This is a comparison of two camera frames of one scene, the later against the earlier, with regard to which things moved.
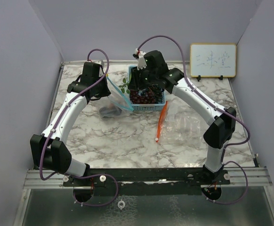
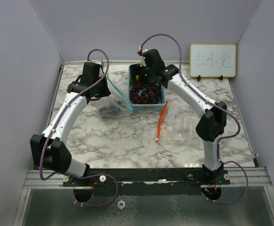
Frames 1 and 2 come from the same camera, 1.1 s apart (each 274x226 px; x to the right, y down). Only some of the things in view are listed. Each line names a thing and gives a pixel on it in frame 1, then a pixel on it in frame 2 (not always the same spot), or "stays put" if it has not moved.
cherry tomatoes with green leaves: (125, 85) -> (121, 103)
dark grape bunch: (153, 94) stays put
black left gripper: (106, 91) stays put
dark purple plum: (107, 112) stays put
